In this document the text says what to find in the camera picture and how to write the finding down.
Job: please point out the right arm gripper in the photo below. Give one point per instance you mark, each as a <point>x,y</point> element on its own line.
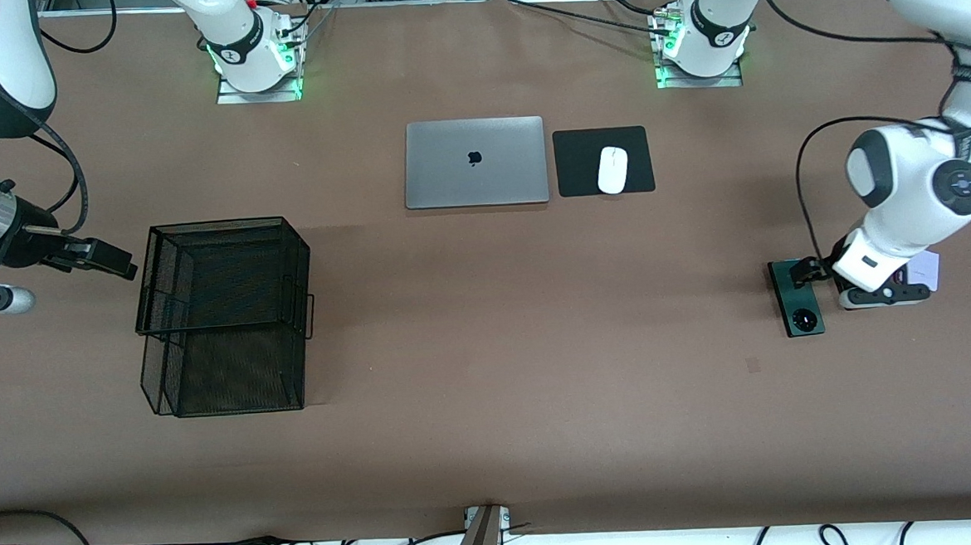
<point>32,240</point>

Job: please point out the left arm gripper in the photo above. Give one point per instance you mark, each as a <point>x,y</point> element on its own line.
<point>822,266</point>

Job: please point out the dark green smartphone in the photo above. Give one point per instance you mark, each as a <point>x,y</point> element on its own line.
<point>802,310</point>

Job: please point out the lavender flip phone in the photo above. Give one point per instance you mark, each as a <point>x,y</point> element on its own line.
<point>926,273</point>

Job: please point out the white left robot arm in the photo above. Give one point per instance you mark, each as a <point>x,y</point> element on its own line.
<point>922,191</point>

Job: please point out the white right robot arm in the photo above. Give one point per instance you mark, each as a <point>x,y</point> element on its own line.
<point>18,73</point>

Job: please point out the white computer mouse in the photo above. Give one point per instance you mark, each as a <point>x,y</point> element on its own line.
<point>612,170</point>

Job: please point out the black mouse pad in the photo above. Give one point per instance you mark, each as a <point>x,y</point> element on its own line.
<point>575,164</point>

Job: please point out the silver laptop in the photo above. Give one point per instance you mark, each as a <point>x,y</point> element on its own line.
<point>476,165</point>

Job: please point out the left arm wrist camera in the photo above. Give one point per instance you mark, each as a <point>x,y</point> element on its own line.
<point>886,295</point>

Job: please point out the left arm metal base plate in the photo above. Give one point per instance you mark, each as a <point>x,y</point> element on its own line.
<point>700,83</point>

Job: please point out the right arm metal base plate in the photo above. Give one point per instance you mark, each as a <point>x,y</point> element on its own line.
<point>260,96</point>

